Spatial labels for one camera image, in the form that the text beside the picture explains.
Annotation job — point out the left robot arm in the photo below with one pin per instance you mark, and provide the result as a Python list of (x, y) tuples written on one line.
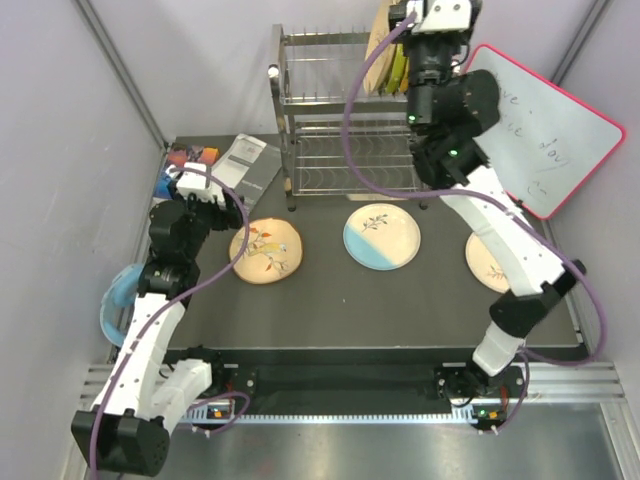
[(127, 429)]

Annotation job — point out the grey slotted cable duct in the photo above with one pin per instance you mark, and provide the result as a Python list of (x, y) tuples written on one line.
[(221, 412)]

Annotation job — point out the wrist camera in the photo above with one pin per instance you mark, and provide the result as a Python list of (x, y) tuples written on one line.
[(200, 186), (439, 16)]

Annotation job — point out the pink framed whiteboard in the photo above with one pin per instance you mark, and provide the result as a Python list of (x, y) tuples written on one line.
[(547, 142)]

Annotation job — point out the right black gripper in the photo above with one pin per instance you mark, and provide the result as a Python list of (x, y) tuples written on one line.
[(409, 41)]

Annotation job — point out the steel two-tier dish rack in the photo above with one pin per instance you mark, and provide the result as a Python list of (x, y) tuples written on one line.
[(310, 74)]

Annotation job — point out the light blue headphones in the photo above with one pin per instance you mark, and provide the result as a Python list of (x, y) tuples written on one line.
[(120, 295)]

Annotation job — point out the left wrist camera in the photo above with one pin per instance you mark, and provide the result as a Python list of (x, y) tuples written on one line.
[(200, 186)]

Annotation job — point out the blue orange paperback book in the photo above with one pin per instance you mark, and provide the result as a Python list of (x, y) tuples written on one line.
[(178, 155)]

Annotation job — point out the white blue leaf plate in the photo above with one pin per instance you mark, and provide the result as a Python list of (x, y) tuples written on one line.
[(382, 236)]

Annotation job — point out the cream green plate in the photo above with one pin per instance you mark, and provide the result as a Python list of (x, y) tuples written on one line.
[(483, 265)]

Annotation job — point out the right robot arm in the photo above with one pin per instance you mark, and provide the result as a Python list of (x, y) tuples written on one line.
[(446, 112)]

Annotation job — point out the green polka dot plate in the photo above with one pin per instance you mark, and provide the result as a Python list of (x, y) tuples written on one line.
[(397, 81)]

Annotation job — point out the grey white booklet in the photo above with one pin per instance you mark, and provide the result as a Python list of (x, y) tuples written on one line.
[(248, 167)]

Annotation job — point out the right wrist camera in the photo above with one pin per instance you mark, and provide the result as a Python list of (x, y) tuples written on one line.
[(439, 16)]

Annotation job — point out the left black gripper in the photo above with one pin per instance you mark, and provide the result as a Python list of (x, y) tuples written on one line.
[(225, 218)]

